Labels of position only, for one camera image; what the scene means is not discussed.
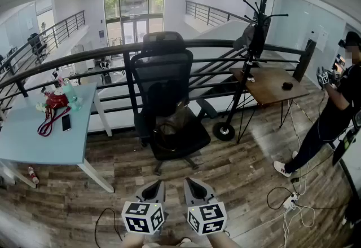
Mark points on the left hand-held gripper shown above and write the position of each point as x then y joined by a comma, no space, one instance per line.
141,217

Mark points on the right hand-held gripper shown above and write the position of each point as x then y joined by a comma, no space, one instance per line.
208,217

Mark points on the black mesh office chair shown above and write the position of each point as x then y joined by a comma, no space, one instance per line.
163,66

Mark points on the person's right forearm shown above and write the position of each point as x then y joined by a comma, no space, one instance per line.
221,241

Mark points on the person's left forearm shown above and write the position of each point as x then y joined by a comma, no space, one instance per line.
135,241

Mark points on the distant black office chair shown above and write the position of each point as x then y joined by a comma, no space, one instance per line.
36,45

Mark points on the person's legs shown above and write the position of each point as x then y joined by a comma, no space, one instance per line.
183,242

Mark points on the white power strip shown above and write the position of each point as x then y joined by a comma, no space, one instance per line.
290,201

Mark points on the black power adapter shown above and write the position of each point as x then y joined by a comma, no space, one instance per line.
295,179

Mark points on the black smartphone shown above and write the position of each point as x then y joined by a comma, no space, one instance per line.
66,123

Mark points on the red label plastic bottle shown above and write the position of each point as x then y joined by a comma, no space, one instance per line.
33,175

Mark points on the light blue table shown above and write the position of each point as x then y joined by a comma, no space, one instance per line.
42,139

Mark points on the small white object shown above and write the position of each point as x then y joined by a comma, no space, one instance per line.
251,79

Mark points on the wooden hairpin leg table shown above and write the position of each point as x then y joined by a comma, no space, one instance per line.
268,86

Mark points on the teal water bottle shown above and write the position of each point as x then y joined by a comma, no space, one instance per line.
70,94

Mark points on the small black object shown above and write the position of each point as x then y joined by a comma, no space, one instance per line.
287,86

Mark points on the crumpled white packet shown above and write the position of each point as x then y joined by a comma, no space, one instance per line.
41,107

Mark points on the black curved balcony railing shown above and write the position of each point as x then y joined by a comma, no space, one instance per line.
214,43

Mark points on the grey hanging bag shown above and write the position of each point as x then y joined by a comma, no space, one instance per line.
248,38

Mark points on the black mezzanine railing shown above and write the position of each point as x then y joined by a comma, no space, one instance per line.
56,30
208,13

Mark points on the glass entrance door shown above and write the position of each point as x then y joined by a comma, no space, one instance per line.
134,15

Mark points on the black coat rack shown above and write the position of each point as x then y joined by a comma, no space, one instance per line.
263,15

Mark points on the blue wall poster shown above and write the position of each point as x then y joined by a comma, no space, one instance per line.
101,35

